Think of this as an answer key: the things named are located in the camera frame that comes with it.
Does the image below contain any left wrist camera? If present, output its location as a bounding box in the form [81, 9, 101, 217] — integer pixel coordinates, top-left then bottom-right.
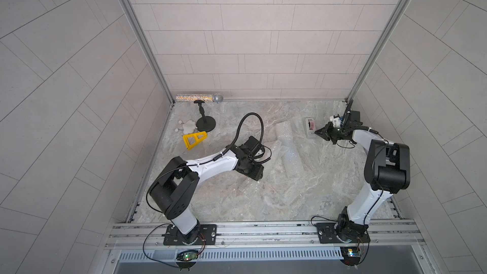
[241, 136, 266, 159]

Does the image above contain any black round base stand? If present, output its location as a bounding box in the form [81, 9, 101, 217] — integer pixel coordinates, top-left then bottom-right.
[194, 100, 216, 132]

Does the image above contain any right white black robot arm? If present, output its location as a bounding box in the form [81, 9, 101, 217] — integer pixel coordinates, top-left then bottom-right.
[315, 122, 410, 243]

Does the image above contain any white plastic toy figure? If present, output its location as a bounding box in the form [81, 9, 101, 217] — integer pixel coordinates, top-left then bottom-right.
[175, 120, 197, 135]

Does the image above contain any tape dispenser with red roll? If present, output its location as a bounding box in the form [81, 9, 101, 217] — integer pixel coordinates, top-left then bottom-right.
[304, 117, 317, 139]

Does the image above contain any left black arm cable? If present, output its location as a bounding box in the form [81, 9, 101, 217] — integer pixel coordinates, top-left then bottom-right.
[228, 112, 265, 153]

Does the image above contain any aluminium mounting rail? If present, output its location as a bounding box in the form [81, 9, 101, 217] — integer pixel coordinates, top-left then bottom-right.
[101, 219, 425, 249]

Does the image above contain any glittery silver strip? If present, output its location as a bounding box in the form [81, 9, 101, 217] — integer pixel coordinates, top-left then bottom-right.
[176, 94, 214, 102]

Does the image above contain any small circuit board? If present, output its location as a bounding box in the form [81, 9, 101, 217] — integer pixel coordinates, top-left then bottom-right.
[341, 247, 362, 266]
[176, 250, 199, 263]

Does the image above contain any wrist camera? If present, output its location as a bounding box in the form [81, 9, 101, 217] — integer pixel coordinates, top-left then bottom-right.
[241, 136, 266, 159]
[330, 110, 363, 128]

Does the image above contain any left small circuit board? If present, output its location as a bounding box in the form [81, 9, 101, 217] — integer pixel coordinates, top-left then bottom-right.
[176, 250, 199, 263]

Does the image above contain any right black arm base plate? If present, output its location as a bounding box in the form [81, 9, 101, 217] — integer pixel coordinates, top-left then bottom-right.
[314, 222, 370, 244]

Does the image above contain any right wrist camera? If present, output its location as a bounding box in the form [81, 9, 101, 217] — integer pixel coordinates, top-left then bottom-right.
[330, 110, 363, 128]

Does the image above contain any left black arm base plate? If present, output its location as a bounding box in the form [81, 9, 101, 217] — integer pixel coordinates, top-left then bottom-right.
[164, 224, 218, 246]

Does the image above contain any silver glitter ball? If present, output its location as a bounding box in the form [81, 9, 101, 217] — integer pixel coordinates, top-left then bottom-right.
[213, 93, 224, 104]

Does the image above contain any right small circuit board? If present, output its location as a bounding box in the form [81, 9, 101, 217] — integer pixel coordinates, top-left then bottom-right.
[341, 247, 362, 266]

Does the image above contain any yellow plastic triangular frame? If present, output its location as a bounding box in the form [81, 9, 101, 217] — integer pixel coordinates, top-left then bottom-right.
[183, 131, 207, 150]

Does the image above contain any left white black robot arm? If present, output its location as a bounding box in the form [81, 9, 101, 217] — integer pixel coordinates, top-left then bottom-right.
[148, 145, 265, 245]

